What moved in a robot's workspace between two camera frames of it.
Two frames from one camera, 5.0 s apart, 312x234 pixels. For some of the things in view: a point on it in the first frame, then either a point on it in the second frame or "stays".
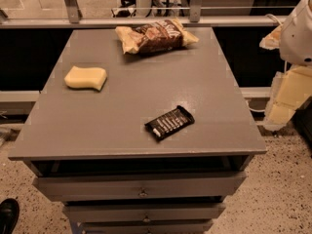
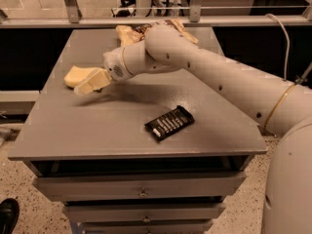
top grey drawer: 138,187 stays
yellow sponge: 86,77 stays
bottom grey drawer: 145,226 stays
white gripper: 298,38 to 114,65
